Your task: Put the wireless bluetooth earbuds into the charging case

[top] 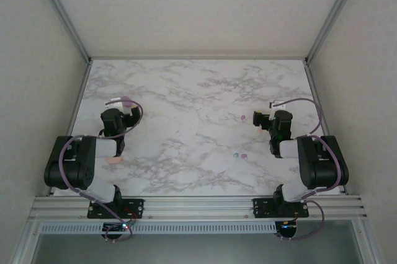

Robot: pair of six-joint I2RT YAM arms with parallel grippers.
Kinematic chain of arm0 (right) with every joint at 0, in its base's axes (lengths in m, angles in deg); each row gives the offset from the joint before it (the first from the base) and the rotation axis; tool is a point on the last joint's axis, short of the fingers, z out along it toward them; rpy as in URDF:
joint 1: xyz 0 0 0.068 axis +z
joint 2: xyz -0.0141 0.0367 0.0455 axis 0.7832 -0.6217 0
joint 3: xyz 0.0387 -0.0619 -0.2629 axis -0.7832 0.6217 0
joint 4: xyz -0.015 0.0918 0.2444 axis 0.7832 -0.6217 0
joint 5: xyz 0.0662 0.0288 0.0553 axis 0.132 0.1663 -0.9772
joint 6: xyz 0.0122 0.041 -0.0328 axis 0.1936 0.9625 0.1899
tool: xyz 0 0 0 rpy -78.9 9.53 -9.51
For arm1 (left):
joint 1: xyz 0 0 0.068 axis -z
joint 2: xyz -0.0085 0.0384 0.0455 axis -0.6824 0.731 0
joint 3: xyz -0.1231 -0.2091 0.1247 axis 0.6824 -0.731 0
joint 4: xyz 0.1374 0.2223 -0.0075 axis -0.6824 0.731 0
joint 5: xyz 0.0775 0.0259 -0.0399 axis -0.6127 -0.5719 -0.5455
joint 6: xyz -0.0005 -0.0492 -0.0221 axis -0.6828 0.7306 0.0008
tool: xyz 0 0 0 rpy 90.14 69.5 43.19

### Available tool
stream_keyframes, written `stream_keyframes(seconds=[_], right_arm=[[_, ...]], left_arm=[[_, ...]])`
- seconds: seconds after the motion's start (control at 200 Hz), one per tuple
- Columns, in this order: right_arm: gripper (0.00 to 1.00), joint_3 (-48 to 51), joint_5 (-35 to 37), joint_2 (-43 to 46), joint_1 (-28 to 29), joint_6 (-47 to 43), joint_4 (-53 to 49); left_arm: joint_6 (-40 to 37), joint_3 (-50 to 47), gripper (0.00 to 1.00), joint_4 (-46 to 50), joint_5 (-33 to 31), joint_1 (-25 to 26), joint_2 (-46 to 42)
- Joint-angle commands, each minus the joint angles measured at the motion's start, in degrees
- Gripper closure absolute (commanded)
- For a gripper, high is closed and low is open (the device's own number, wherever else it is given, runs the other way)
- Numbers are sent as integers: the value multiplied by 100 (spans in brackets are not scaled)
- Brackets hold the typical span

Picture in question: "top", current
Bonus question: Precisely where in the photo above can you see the small black controller board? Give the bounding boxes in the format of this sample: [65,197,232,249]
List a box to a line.
[279,220,299,232]
[102,222,130,234]

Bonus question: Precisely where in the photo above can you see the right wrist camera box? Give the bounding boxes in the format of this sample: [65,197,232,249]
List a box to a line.
[268,99,288,121]

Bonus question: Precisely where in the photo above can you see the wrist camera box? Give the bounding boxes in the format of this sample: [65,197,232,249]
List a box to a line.
[106,98,133,118]
[268,99,288,121]

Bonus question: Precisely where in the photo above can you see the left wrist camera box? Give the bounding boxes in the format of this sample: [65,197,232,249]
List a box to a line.
[106,98,133,118]

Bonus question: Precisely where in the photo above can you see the grooved aluminium base rail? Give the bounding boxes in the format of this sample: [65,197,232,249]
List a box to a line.
[29,195,368,222]

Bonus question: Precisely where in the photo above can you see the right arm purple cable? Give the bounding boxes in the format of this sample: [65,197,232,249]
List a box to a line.
[272,97,344,242]

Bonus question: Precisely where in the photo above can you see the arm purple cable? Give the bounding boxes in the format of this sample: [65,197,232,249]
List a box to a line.
[58,99,145,243]
[272,97,344,242]

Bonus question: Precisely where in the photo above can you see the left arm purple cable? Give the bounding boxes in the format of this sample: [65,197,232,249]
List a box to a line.
[58,99,145,243]

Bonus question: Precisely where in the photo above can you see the aluminium frame post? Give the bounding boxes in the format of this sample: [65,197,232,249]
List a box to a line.
[303,0,368,66]
[32,0,93,66]

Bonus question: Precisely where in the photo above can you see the grey slotted cable duct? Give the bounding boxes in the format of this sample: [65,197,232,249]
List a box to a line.
[39,221,277,235]

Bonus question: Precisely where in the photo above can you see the aluminium lower frame bar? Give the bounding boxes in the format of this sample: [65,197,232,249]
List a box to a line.
[9,221,44,264]
[352,220,387,264]

